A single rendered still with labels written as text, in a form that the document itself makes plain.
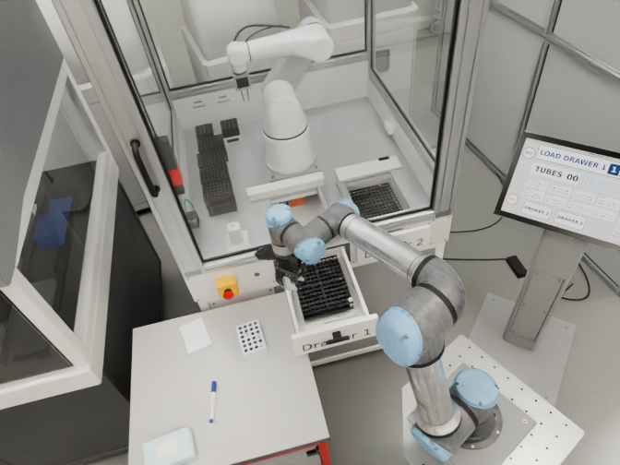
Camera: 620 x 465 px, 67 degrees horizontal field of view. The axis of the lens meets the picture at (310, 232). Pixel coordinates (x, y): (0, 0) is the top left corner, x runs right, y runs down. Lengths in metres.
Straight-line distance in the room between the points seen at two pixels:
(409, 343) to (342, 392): 1.49
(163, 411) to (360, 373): 1.12
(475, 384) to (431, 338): 0.39
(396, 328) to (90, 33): 0.93
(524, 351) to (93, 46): 2.25
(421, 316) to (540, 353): 1.68
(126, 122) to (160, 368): 0.89
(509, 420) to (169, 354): 1.14
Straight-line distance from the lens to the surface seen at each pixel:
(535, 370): 2.61
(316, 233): 1.26
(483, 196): 3.37
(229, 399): 1.68
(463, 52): 1.45
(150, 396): 1.77
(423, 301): 1.03
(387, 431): 2.40
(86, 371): 1.75
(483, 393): 1.39
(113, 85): 1.29
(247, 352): 1.70
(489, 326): 2.68
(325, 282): 1.69
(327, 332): 1.56
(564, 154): 1.86
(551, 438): 1.67
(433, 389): 1.19
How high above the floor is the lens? 2.25
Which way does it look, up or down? 47 degrees down
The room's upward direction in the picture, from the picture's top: 8 degrees counter-clockwise
